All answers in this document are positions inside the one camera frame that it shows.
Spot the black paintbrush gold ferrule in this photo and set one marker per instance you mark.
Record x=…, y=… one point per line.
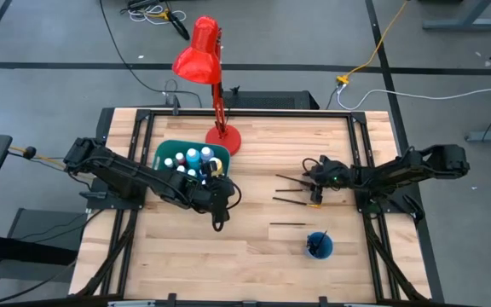
x=292, y=201

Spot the thin black paintbrush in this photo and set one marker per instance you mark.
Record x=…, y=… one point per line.
x=288, y=190
x=288, y=223

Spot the blue plastic cup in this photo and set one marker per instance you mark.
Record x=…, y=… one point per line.
x=327, y=252

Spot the black perforated metal box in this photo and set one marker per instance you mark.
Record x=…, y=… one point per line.
x=271, y=100

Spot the red desk lamp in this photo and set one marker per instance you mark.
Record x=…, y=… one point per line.
x=196, y=59

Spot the grey metal bench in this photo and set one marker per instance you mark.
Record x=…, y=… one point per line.
x=45, y=224

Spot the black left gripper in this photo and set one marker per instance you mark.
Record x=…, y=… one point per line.
x=211, y=196

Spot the black aluminium table frame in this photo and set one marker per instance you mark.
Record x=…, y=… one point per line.
x=250, y=113

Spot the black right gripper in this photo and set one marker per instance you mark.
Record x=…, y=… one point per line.
x=333, y=177

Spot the large yellow paint bottle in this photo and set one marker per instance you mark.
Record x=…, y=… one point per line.
x=216, y=164

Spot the large teal paint bottle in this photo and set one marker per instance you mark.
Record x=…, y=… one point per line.
x=193, y=155

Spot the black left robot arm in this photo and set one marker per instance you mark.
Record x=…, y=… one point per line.
x=117, y=170

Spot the teal plastic caddy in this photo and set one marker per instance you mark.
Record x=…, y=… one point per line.
x=162, y=149

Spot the small red paint bottle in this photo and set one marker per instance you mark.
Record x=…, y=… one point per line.
x=180, y=158

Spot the large periwinkle paint bottle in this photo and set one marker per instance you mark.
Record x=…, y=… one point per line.
x=206, y=152

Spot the long black gold-tipped paintbrush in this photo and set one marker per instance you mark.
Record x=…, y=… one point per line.
x=323, y=238

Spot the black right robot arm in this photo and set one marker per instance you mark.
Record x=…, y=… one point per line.
x=399, y=170

